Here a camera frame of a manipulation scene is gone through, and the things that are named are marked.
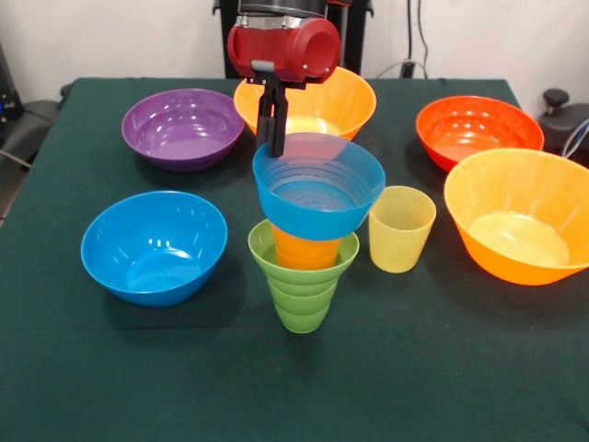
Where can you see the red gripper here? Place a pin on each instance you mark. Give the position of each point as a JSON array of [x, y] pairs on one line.
[[283, 50]]

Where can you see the shallow translucent blue bowl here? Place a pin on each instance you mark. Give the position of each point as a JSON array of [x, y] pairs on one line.
[[317, 221]]

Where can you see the green plastic bowl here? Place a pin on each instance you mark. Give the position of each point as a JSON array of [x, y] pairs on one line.
[[262, 253]]

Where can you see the orange plastic cup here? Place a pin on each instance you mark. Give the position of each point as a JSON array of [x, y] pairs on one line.
[[306, 253]]

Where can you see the round blue plastic bowl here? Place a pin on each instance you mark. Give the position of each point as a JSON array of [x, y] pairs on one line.
[[152, 258]]

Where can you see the green plastic cup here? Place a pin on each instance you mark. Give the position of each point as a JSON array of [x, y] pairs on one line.
[[301, 315]]

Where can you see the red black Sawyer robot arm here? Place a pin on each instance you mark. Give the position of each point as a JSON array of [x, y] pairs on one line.
[[285, 7]]

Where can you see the large orange plastic bowl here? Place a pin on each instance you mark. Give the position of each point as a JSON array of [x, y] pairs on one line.
[[349, 101], [515, 230]]

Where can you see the purple plastic bowl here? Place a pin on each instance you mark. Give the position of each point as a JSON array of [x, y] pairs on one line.
[[184, 133]]

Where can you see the yellow plastic cup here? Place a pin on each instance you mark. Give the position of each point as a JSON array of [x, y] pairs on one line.
[[400, 248]]

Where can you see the red plastic bowl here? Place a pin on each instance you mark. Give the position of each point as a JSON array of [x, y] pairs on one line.
[[478, 129]]

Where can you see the black office chair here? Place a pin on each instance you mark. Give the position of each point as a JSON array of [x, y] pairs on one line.
[[32, 115]]

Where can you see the black computer case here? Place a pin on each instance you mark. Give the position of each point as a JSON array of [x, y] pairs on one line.
[[7, 92]]

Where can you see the dark green tablecloth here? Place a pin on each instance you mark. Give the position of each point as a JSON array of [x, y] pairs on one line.
[[368, 368]]

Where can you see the black chair with knob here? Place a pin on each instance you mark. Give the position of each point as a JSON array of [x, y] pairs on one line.
[[566, 119]]

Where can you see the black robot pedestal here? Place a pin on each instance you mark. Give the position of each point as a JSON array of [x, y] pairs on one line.
[[354, 41]]

